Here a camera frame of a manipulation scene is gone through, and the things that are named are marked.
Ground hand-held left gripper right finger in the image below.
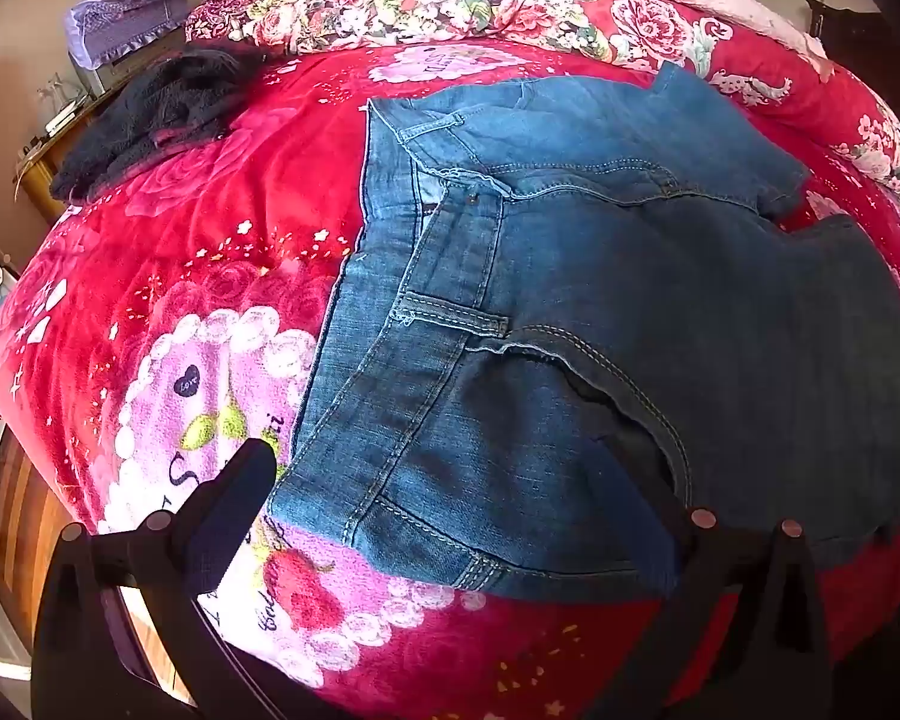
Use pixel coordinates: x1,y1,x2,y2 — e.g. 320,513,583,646
589,507,833,720

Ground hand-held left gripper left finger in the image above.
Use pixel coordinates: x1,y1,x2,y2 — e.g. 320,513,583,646
31,437,286,720

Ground blue denim pants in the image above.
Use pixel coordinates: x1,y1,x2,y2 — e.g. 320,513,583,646
266,64,900,605

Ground red floral blanket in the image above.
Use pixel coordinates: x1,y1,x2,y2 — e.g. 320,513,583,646
0,0,900,720

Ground black fuzzy garment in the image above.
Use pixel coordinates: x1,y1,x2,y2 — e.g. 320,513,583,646
49,41,271,203

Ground wooden nightstand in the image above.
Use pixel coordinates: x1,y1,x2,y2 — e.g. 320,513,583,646
13,71,155,222

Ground purple cloth cover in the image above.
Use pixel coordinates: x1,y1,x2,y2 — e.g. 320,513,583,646
64,0,190,76

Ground floral patterned quilt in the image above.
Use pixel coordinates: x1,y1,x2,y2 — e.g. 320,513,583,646
185,0,721,65

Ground dark wooden cabinet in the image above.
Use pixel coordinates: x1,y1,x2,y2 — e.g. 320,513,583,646
805,0,867,42

